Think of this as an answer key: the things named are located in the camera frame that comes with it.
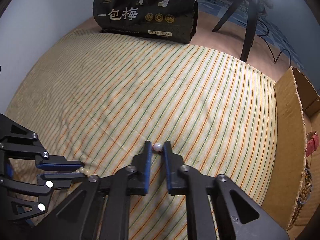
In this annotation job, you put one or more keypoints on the brown wooden bead strand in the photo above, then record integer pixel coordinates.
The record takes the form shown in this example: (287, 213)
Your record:
(303, 192)

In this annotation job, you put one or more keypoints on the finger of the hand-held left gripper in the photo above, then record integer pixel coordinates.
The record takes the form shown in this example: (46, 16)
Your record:
(62, 177)
(60, 164)

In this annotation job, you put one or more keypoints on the yellow striped cloth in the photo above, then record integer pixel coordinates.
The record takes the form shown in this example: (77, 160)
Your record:
(150, 92)

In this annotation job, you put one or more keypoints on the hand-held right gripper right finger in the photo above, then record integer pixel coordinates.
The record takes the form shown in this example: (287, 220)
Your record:
(168, 172)

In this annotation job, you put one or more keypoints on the blue patterned bedsheet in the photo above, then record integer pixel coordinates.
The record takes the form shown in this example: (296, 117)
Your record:
(282, 17)

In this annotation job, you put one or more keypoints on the cardboard box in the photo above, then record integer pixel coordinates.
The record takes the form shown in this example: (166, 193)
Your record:
(287, 130)

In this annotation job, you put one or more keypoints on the black snack bag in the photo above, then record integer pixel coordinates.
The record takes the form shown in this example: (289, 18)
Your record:
(140, 25)

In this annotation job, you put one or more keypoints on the black tripod stand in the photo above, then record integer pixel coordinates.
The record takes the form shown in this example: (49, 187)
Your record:
(250, 30)

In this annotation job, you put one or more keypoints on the pearl earring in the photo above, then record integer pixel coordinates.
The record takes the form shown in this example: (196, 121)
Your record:
(157, 147)

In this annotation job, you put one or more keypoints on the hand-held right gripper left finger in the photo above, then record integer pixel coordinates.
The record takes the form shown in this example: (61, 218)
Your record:
(148, 166)

